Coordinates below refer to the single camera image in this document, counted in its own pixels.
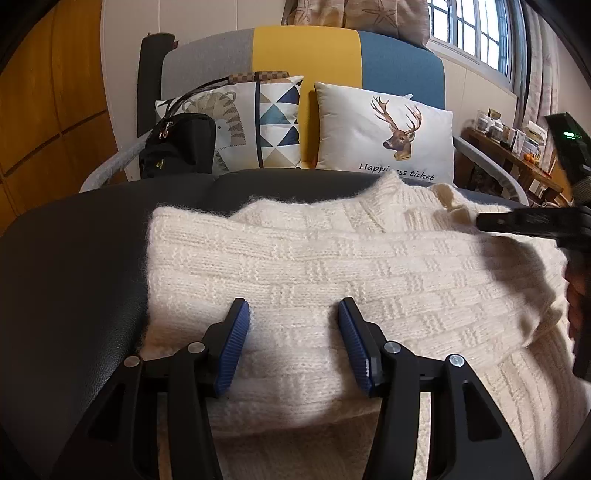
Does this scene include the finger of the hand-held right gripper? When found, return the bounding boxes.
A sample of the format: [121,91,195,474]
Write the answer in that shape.
[475,207,561,241]

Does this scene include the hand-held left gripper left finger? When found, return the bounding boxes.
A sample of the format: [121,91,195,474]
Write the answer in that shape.
[51,298,251,480]

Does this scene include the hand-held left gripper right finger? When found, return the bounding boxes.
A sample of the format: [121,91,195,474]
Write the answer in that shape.
[337,298,536,480]

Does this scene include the cream knit sweater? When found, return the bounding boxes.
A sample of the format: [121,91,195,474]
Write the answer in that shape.
[141,170,591,480]

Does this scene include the person's right hand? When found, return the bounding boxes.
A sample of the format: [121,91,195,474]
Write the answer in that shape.
[564,258,588,342]

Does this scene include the wooden side table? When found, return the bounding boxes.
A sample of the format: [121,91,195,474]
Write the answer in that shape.
[462,127,578,208]

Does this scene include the barred window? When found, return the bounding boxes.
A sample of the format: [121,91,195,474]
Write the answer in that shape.
[427,0,518,86]

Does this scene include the deer print pillow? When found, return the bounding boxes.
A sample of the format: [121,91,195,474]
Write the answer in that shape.
[314,82,455,188]

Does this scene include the black handbag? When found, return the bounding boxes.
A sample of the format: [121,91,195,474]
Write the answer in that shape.
[139,74,232,181]

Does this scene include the triangle pattern pillow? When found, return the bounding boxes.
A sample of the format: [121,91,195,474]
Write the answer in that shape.
[154,75,304,175]

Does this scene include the grey yellow blue sofa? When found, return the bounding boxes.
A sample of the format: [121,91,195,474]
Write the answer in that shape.
[81,25,532,206]

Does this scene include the brown checkered pouch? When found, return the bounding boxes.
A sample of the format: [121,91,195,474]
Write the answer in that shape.
[228,68,289,85]

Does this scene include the wooden wardrobe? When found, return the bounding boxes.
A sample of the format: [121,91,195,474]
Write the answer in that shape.
[0,0,125,236]

